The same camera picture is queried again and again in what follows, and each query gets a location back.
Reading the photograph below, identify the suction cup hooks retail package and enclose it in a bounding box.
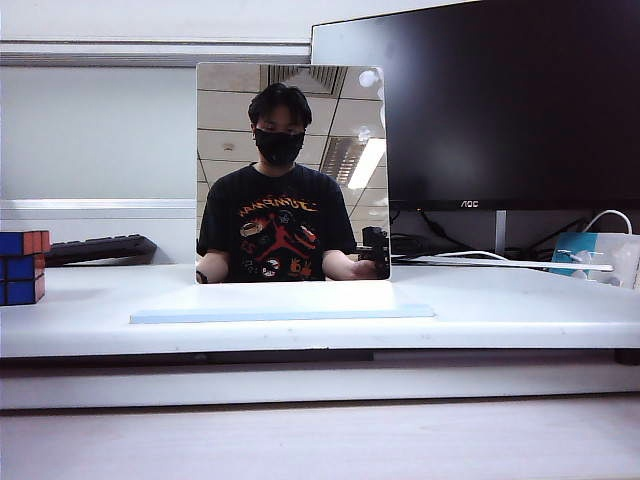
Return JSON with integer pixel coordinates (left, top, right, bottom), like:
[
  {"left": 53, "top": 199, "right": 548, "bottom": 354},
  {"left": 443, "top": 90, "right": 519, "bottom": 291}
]
[{"left": 548, "top": 231, "right": 640, "bottom": 291}]

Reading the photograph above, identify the silver monitor stand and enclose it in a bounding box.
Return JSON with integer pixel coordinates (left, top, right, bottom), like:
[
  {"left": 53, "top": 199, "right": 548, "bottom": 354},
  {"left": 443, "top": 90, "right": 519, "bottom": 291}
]
[{"left": 399, "top": 209, "right": 614, "bottom": 274}]

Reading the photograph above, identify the Rubik's cube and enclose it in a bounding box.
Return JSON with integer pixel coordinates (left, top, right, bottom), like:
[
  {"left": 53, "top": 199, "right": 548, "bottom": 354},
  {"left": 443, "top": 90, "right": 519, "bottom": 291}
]
[{"left": 0, "top": 229, "right": 52, "bottom": 307}]

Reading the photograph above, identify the frameless tabletop mirror with base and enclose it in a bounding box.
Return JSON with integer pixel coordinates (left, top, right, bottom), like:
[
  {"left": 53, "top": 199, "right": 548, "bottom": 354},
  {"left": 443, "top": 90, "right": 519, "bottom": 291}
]
[{"left": 129, "top": 62, "right": 437, "bottom": 325}]

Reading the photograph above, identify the white charging cable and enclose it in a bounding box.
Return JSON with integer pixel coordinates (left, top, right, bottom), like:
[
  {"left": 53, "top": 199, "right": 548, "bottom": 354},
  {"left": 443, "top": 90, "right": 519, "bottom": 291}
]
[{"left": 582, "top": 209, "right": 632, "bottom": 236}]

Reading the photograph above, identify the black computer keyboard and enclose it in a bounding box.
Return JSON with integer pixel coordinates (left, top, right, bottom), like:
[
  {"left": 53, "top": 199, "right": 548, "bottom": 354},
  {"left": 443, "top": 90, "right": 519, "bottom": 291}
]
[{"left": 43, "top": 233, "right": 159, "bottom": 268}]

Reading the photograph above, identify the black AOC computer monitor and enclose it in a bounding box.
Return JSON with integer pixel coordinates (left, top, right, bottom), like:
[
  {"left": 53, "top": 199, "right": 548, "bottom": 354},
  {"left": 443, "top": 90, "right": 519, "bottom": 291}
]
[{"left": 310, "top": 0, "right": 640, "bottom": 212}]

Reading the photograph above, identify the grey partition rail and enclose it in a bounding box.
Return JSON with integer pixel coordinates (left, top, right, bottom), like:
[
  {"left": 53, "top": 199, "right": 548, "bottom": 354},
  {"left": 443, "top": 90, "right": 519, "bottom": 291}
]
[{"left": 0, "top": 38, "right": 313, "bottom": 68}]

